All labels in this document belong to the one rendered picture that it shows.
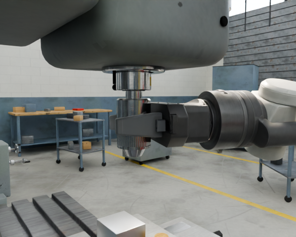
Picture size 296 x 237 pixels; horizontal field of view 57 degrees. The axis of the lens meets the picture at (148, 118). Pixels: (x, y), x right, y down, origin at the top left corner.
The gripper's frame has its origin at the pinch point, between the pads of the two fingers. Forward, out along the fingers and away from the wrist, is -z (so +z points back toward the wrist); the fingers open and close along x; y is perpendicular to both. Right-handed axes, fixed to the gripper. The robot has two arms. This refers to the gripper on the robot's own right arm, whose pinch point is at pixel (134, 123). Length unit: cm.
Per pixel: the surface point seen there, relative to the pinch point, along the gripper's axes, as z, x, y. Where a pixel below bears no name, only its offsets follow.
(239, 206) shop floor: 175, -224, 125
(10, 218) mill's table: -25, -44, 30
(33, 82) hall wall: -87, -661, -33
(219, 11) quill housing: 8.7, 7.5, -13.5
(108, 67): -3.6, 2.2, -7.3
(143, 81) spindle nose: 0.8, 2.2, -5.7
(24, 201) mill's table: -23, -55, 30
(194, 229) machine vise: 14.9, -11.6, 23.3
